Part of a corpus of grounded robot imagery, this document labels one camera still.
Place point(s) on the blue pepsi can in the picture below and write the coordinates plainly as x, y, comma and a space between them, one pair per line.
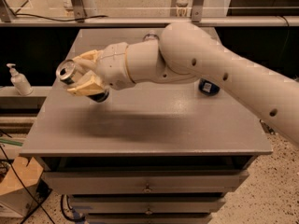
208, 88

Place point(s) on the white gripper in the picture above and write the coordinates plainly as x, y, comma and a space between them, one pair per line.
113, 65

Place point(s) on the grey drawer cabinet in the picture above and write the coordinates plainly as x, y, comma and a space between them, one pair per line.
152, 154

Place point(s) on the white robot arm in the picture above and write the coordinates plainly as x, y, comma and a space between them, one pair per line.
183, 53

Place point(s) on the red bull can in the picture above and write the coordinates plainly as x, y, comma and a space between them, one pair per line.
70, 72

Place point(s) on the cardboard box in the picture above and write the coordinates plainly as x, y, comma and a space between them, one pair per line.
17, 187

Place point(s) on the white pump dispenser bottle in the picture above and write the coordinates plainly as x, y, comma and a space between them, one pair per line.
19, 81

